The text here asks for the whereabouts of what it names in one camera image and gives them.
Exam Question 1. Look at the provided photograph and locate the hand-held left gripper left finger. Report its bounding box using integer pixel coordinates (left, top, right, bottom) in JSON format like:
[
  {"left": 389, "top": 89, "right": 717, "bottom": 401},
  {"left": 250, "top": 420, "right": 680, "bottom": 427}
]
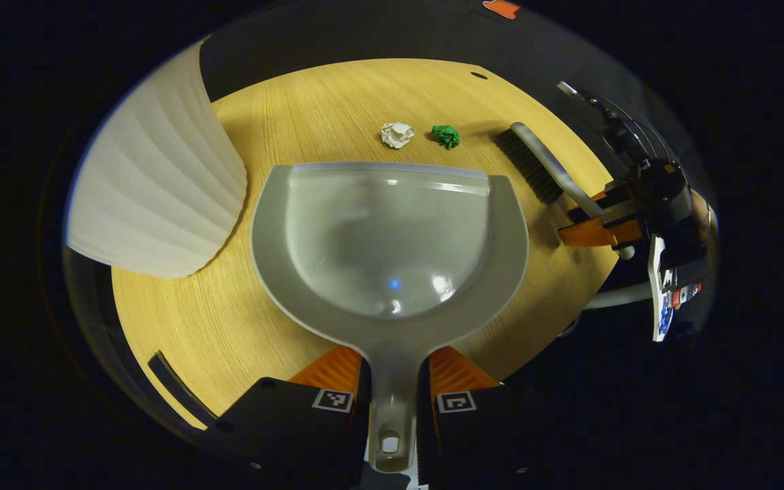
[{"left": 215, "top": 345, "right": 372, "bottom": 487}]

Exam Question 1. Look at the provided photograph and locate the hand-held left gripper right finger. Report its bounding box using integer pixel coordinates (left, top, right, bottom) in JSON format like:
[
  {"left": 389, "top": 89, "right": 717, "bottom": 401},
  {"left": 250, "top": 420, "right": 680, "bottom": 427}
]
[{"left": 418, "top": 346, "right": 570, "bottom": 490}]

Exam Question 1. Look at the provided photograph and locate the small grey broom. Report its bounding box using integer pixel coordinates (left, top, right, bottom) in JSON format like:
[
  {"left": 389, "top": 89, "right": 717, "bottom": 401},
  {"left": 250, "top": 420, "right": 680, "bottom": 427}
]
[{"left": 495, "top": 122, "right": 636, "bottom": 261}]

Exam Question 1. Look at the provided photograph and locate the grey dustpan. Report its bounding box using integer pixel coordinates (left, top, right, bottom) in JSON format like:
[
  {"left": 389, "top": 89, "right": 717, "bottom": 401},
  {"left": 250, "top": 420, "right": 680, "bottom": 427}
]
[{"left": 250, "top": 161, "right": 530, "bottom": 474}]

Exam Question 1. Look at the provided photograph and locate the white paper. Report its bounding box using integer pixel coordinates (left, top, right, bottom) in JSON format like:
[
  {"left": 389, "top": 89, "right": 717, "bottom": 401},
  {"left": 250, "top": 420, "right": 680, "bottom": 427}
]
[{"left": 380, "top": 121, "right": 416, "bottom": 150}]

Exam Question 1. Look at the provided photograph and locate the white ribbed garbage bin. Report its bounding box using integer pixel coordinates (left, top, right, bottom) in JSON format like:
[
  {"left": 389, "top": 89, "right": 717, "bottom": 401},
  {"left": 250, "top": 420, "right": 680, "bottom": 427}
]
[{"left": 65, "top": 42, "right": 248, "bottom": 278}]

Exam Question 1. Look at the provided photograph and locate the wooden desktop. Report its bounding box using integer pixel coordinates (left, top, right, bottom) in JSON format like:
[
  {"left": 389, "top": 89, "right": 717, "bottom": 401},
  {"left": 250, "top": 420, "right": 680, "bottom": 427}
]
[{"left": 112, "top": 58, "right": 621, "bottom": 431}]

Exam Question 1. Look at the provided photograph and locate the grey curved bar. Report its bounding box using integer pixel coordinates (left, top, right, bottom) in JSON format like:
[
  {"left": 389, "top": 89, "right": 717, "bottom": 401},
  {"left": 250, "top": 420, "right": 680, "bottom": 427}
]
[{"left": 583, "top": 281, "right": 653, "bottom": 311}]

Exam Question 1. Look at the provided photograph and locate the white printed card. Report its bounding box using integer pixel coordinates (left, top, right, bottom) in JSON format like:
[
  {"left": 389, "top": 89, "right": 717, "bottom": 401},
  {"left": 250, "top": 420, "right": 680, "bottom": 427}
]
[{"left": 648, "top": 235, "right": 703, "bottom": 342}]

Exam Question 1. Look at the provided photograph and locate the black flat bar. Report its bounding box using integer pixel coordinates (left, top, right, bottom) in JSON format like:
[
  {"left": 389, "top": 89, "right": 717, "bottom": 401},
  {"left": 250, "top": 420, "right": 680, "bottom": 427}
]
[{"left": 148, "top": 351, "right": 219, "bottom": 428}]

